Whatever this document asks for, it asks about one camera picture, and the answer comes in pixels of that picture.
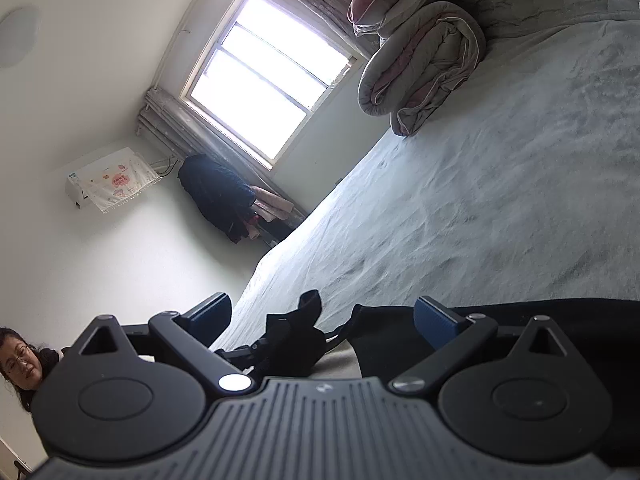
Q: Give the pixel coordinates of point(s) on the window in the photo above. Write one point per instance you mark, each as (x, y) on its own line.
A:
(262, 75)

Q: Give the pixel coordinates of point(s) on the black garment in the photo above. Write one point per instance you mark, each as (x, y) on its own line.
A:
(525, 428)

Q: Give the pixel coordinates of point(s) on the person in dark robe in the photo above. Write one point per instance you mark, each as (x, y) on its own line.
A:
(26, 366)

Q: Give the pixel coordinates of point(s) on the folded grey pink quilt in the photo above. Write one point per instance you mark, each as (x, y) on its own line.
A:
(422, 62)

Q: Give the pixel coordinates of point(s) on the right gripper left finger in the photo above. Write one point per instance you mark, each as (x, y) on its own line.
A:
(168, 354)

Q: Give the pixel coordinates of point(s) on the left grey curtain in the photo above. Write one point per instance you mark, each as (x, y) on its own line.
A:
(182, 133)

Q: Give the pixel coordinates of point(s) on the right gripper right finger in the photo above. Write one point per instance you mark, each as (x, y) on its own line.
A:
(500, 348)

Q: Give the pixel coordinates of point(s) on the pink hanging clothes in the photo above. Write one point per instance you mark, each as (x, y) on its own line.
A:
(273, 212)

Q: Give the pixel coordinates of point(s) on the dark hanging jacket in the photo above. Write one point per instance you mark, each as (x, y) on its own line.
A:
(223, 198)

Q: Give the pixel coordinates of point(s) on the grey bed sheet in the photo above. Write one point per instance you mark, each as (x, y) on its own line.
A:
(523, 185)

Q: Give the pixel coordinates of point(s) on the round ceiling lamp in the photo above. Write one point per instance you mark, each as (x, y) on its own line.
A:
(18, 35)

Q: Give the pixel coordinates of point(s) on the covered wall air conditioner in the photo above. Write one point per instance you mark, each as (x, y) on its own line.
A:
(111, 181)

